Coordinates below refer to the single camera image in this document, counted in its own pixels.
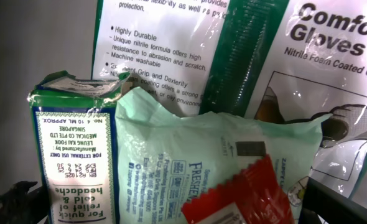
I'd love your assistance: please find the mint green wipes packet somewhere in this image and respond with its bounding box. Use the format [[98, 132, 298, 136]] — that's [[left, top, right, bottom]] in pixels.
[[115, 88, 327, 223]]

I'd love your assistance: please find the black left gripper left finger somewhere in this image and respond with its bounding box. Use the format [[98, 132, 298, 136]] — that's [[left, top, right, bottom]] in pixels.
[[0, 181, 50, 224]]

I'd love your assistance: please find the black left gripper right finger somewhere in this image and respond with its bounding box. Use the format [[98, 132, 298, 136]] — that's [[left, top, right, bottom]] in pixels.
[[299, 179, 367, 224]]

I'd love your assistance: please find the green white medicine box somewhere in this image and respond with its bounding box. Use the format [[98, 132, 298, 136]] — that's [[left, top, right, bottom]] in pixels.
[[27, 71, 131, 223]]

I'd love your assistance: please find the red sachet stick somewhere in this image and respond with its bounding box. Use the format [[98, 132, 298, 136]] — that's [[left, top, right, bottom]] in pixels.
[[181, 155, 295, 224]]

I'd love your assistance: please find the green glove packet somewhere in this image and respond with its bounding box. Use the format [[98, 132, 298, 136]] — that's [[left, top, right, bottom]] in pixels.
[[91, 0, 367, 198]]

